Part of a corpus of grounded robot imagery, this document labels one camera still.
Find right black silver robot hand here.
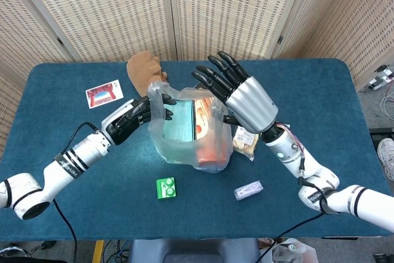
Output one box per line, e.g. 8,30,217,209
191,51,279,134

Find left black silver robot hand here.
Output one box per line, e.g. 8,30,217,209
100,94,177,146

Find clear plastic bag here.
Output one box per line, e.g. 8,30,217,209
147,81,234,174

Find crumpled plastic bag with bottle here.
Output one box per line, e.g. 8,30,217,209
260,237,318,263

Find postcard with red gate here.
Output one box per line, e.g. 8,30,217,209
85,79,124,110

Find clear packet of biscuits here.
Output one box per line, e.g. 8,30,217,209
232,126,262,162

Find brown plush toy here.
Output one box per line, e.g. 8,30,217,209
126,52,169,97

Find teal cardboard box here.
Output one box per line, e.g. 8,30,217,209
161,100,196,160

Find green toy brick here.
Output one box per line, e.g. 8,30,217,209
156,177,178,200

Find woven folding screen panel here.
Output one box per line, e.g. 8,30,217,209
0,62,27,156
272,0,355,60
295,0,394,90
167,0,312,62
0,0,76,84
6,0,178,63

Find blue felt table cover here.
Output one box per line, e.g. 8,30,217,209
0,58,385,242

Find white power strip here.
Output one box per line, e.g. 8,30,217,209
366,64,394,91

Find white shoe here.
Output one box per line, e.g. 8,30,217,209
377,138,394,181

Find chrome chair base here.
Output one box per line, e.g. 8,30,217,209
0,240,58,263

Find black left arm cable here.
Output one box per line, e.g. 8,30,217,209
52,121,103,263

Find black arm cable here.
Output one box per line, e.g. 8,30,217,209
52,121,103,263
254,152,332,263

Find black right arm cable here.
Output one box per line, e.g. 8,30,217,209
254,152,332,263

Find blue floor cables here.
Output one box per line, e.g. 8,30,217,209
103,240,132,263

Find white floor cables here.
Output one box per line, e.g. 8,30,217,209
380,90,394,113

